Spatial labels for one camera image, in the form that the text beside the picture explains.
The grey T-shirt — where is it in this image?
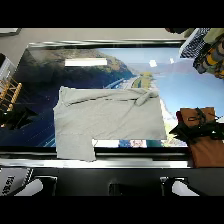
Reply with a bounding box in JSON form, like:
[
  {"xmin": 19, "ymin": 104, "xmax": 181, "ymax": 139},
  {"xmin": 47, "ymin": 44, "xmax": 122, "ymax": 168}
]
[{"xmin": 52, "ymin": 85, "xmax": 168, "ymax": 163}]

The brown garment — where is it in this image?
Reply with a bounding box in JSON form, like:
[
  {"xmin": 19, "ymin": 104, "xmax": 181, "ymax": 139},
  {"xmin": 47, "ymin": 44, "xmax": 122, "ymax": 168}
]
[{"xmin": 175, "ymin": 106, "xmax": 224, "ymax": 169}]

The yellow dark striped garment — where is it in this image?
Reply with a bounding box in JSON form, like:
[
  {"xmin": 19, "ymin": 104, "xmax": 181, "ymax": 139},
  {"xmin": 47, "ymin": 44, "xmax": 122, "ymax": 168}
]
[{"xmin": 192, "ymin": 34, "xmax": 224, "ymax": 80}]

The silver frame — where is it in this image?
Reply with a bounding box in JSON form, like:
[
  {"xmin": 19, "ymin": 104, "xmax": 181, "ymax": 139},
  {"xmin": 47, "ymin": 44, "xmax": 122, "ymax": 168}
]
[{"xmin": 0, "ymin": 151, "xmax": 201, "ymax": 197}]

